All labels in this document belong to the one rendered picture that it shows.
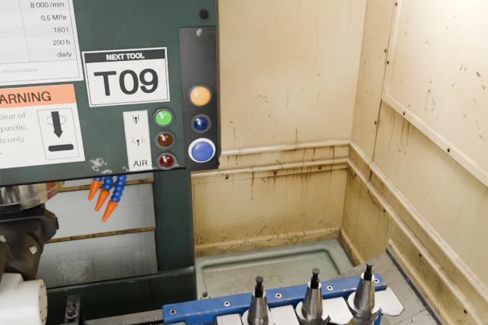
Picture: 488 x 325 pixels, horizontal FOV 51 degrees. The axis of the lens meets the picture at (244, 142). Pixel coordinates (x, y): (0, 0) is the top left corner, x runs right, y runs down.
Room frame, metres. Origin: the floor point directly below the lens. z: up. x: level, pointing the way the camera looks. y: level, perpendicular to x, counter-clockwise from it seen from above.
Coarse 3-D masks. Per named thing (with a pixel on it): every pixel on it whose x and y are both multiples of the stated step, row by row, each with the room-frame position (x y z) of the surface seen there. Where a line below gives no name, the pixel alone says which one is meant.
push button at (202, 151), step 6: (198, 144) 0.60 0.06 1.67; (204, 144) 0.60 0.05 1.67; (210, 144) 0.61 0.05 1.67; (192, 150) 0.60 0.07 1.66; (198, 150) 0.60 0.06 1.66; (204, 150) 0.60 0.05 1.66; (210, 150) 0.61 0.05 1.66; (192, 156) 0.60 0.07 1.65; (198, 156) 0.60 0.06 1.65; (204, 156) 0.60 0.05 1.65; (210, 156) 0.61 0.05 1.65
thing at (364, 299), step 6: (360, 282) 0.77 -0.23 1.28; (366, 282) 0.76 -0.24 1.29; (372, 282) 0.76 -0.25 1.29; (360, 288) 0.77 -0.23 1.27; (366, 288) 0.76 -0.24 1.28; (372, 288) 0.76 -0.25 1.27; (354, 294) 0.78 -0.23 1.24; (360, 294) 0.76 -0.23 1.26; (366, 294) 0.76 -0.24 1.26; (372, 294) 0.76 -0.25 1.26; (354, 300) 0.77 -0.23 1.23; (360, 300) 0.76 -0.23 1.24; (366, 300) 0.76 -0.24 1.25; (372, 300) 0.76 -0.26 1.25; (360, 306) 0.76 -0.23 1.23; (366, 306) 0.76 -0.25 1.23; (372, 306) 0.76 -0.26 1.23
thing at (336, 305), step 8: (336, 296) 0.80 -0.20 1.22; (328, 304) 0.78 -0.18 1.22; (336, 304) 0.78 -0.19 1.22; (344, 304) 0.78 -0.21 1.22; (328, 312) 0.76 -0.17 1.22; (336, 312) 0.76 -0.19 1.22; (344, 312) 0.76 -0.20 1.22; (328, 320) 0.74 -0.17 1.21; (336, 320) 0.74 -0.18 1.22; (344, 320) 0.74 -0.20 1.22
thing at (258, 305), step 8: (256, 296) 0.72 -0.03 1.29; (264, 296) 0.72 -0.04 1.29; (256, 304) 0.71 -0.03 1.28; (264, 304) 0.72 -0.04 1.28; (248, 312) 0.73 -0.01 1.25; (256, 312) 0.71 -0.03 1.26; (264, 312) 0.71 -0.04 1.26; (248, 320) 0.72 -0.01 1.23; (256, 320) 0.71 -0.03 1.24; (264, 320) 0.71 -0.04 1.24
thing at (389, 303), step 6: (390, 288) 0.83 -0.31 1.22; (378, 294) 0.81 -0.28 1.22; (384, 294) 0.81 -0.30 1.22; (390, 294) 0.81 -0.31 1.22; (384, 300) 0.79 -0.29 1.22; (390, 300) 0.79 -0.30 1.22; (396, 300) 0.79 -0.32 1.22; (384, 306) 0.77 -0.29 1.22; (390, 306) 0.77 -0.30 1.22; (396, 306) 0.77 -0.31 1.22; (402, 306) 0.77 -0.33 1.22; (384, 312) 0.76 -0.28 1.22; (390, 312) 0.76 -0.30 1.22; (396, 312) 0.76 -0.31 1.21
